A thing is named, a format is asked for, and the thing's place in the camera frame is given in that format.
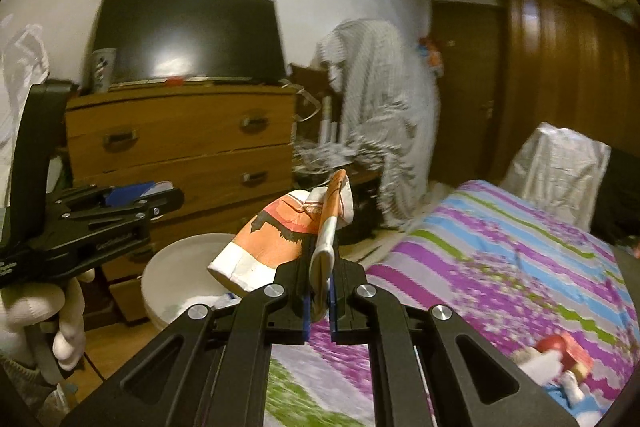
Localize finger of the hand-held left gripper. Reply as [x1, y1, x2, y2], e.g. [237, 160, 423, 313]
[61, 188, 187, 234]
[49, 182, 158, 208]

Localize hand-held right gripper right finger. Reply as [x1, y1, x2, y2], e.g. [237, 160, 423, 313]
[329, 252, 576, 427]

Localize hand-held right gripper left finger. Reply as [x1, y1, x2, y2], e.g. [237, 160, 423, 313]
[62, 257, 313, 427]

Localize person's left hand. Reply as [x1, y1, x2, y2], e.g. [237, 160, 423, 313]
[0, 268, 97, 373]

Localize wooden dresser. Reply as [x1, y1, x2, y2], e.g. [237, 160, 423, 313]
[64, 82, 302, 324]

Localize white printed cup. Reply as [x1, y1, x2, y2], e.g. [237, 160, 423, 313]
[92, 48, 117, 94]

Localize black television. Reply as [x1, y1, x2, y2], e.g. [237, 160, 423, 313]
[92, 0, 287, 90]

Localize white hanging plastic bag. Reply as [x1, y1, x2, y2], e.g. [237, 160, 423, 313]
[0, 14, 52, 208]

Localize purple striped printed blanket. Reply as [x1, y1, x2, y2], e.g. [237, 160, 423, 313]
[265, 179, 640, 427]

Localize grey striped cloth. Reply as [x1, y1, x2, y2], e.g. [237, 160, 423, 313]
[295, 19, 442, 229]

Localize dark wooden door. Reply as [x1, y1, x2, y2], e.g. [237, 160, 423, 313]
[430, 0, 506, 190]

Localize colourful hanging ornament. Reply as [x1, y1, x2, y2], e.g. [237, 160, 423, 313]
[417, 36, 446, 78]

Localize dark cloth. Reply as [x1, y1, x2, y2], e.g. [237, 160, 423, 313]
[594, 147, 640, 249]

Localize brown wooden wardrobe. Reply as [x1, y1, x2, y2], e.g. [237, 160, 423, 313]
[492, 0, 640, 208]

